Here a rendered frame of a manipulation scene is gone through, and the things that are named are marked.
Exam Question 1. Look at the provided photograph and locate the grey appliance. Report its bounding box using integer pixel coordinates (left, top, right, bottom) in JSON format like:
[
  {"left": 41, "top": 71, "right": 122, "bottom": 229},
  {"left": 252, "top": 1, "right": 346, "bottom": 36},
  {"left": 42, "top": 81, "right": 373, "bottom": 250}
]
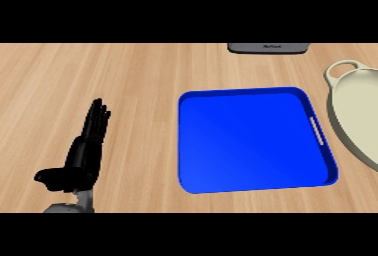
[{"left": 227, "top": 43, "right": 314, "bottom": 55}]

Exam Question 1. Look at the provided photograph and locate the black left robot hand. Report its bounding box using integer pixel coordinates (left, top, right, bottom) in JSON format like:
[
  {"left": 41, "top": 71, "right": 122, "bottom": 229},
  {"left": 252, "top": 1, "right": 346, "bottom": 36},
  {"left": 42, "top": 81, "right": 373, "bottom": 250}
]
[{"left": 33, "top": 97, "right": 113, "bottom": 193}]

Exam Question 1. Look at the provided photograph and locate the blue plastic tray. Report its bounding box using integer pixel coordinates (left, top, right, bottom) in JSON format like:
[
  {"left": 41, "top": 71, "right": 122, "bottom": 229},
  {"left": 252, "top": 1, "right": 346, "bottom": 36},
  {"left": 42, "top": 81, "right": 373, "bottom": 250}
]
[{"left": 178, "top": 86, "right": 342, "bottom": 195}]

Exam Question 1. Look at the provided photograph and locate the cream pot with handle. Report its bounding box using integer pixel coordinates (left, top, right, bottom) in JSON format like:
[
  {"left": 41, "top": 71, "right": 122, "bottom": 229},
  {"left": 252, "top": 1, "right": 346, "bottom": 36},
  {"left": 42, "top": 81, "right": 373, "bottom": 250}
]
[{"left": 324, "top": 59, "right": 378, "bottom": 173}]

